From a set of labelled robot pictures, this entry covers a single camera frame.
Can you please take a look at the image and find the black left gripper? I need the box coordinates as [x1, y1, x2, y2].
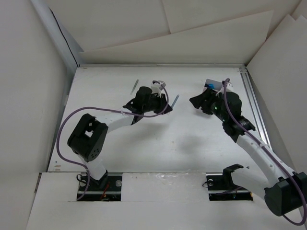
[142, 92, 172, 115]

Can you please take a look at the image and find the light blue pen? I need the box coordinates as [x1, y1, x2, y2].
[171, 94, 179, 108]

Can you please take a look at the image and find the white compartment organizer box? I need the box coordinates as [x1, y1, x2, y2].
[203, 79, 223, 92]

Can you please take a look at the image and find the grey green pen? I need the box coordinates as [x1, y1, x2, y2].
[130, 79, 139, 95]

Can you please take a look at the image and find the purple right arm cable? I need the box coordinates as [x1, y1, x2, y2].
[222, 78, 307, 226]

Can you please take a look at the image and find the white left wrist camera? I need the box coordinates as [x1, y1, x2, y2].
[150, 80, 166, 94]

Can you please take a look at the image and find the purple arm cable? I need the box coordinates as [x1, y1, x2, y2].
[222, 78, 307, 226]
[57, 80, 170, 201]

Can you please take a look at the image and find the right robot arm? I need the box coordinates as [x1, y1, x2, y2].
[189, 88, 307, 217]

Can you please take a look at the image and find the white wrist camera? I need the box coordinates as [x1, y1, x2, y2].
[150, 80, 166, 94]
[221, 80, 235, 93]

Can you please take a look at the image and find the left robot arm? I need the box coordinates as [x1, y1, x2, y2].
[67, 81, 172, 190]

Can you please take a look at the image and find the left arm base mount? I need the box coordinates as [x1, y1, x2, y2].
[76, 173, 123, 202]

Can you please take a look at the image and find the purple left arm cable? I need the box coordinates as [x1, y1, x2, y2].
[57, 80, 170, 201]

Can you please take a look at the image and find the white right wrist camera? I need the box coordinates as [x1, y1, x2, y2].
[221, 80, 235, 93]

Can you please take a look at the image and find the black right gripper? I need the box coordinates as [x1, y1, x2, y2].
[189, 87, 228, 122]

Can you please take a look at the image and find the aluminium rail right side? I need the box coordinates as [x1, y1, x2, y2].
[239, 66, 272, 149]

